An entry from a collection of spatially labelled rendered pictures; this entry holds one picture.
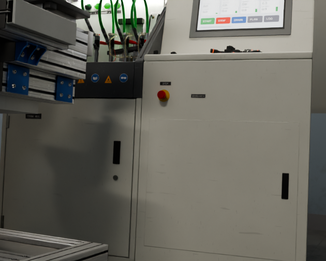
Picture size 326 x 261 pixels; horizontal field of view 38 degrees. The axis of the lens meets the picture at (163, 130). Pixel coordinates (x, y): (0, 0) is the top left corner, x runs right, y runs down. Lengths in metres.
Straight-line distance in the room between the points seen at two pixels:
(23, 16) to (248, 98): 0.99
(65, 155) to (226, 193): 0.75
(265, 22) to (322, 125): 1.74
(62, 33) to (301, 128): 0.99
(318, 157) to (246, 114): 1.97
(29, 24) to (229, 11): 1.20
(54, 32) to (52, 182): 0.96
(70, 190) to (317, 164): 2.23
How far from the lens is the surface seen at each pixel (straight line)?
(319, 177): 3.85
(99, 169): 2.10
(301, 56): 1.94
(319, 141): 3.85
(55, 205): 2.21
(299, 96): 1.92
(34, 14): 1.36
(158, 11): 2.68
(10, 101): 1.63
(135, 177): 2.04
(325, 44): 3.95
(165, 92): 1.97
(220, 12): 2.32
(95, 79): 2.13
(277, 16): 2.27
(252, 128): 1.92
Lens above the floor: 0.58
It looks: 2 degrees up
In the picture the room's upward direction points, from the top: 2 degrees clockwise
